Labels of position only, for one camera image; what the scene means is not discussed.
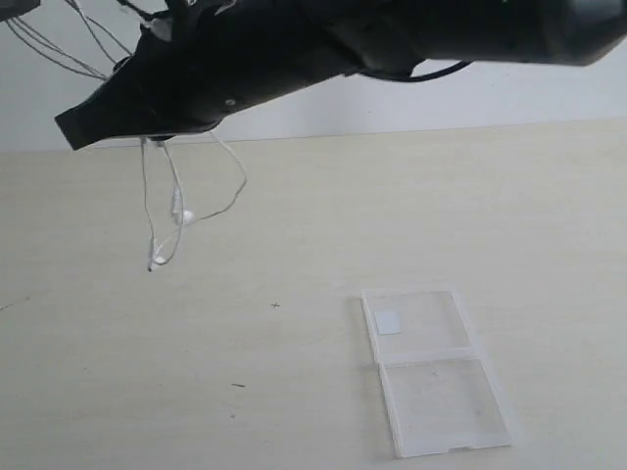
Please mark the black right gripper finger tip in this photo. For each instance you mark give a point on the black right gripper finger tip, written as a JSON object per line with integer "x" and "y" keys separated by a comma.
{"x": 10, "y": 9}

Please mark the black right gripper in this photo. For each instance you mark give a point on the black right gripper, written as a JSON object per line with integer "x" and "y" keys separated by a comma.
{"x": 197, "y": 63}

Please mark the white wired earphones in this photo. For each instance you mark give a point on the white wired earphones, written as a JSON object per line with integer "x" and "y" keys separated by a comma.
{"x": 160, "y": 254}

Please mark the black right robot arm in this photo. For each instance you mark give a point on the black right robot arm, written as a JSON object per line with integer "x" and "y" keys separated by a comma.
{"x": 394, "y": 37}

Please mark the clear plastic storage case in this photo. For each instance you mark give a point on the clear plastic storage case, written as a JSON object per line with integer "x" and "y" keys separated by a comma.
{"x": 439, "y": 386}

